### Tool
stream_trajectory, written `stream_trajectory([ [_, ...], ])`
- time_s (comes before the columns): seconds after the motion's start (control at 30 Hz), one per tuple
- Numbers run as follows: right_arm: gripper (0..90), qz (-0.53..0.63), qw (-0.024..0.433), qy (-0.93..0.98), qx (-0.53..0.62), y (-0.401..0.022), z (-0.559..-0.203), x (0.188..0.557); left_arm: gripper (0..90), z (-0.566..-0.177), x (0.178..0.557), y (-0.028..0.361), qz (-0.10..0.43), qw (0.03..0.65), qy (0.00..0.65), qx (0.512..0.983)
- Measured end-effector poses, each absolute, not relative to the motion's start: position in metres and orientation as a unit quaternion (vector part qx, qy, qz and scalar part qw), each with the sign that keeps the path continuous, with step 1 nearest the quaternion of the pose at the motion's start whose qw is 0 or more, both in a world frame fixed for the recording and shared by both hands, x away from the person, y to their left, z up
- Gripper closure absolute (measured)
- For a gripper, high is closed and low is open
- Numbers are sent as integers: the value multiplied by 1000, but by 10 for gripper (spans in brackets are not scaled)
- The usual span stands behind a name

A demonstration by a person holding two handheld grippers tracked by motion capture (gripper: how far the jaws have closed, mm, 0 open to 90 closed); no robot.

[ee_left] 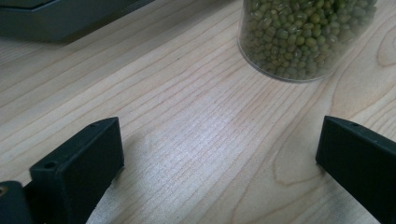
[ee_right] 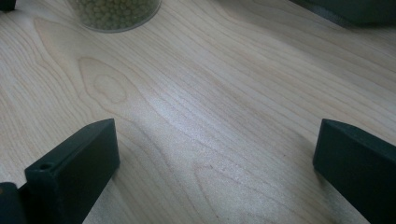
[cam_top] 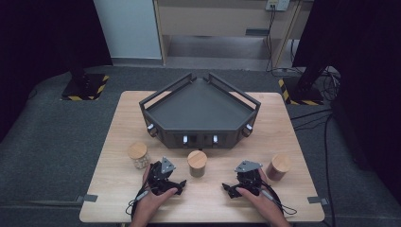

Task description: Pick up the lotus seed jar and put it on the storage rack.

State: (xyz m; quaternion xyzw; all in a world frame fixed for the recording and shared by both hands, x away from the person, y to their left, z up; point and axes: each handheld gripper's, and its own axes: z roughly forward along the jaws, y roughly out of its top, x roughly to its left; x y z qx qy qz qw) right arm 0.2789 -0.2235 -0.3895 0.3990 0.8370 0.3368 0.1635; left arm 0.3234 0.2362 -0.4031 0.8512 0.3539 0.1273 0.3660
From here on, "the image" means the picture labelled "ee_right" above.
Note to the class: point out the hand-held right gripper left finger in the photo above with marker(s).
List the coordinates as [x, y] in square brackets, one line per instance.
[71, 168]

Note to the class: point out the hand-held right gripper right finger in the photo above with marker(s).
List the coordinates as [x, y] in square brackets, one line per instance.
[361, 168]

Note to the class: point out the black metal storage rack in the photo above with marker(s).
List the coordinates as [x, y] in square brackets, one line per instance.
[358, 11]

